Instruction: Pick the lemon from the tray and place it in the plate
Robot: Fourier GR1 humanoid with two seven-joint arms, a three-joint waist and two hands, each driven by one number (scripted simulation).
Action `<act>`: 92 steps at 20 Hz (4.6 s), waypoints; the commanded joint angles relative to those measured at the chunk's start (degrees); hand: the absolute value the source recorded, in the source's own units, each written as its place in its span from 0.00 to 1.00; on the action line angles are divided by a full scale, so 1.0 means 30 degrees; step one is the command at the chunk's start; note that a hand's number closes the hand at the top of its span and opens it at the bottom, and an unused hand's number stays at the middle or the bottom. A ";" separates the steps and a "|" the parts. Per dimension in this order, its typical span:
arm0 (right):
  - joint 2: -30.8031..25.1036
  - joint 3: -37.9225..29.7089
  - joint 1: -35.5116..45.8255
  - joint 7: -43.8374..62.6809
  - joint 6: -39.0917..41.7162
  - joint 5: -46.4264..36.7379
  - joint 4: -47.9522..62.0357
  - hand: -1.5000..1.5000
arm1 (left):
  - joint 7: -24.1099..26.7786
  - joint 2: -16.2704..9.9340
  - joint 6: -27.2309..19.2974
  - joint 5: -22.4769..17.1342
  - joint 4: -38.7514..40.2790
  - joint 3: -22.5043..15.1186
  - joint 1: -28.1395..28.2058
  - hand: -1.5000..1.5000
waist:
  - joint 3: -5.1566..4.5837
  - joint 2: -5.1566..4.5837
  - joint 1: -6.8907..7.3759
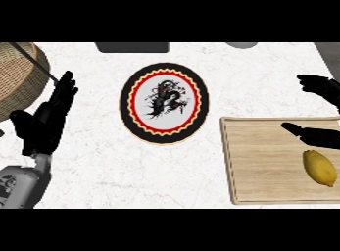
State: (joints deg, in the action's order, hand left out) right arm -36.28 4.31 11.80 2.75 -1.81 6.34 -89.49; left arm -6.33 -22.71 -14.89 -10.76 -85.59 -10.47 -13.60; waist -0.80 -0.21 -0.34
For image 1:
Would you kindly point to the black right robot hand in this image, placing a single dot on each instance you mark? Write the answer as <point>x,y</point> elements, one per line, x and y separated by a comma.
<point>329,135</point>

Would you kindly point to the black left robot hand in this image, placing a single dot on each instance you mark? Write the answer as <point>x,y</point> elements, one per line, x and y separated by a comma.
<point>47,121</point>

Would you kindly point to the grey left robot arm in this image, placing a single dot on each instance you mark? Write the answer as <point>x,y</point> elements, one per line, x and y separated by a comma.
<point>14,186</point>

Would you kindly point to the yellow lemon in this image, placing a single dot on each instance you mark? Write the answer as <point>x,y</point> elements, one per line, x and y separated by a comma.
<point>320,168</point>

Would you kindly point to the pale wooden tray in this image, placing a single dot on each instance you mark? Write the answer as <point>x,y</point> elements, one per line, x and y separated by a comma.
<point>279,163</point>

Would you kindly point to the black red patterned plate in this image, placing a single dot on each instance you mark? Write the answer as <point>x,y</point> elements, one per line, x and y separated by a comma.
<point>165,103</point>

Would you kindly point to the grey appliance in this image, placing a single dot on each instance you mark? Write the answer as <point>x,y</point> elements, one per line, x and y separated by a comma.
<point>339,60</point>

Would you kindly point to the dark grey rectangular object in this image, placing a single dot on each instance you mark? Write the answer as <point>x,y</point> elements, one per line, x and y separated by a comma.
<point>132,47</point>

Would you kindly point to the grey rounded object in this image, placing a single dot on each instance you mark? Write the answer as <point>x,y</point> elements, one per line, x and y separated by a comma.
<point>242,45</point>

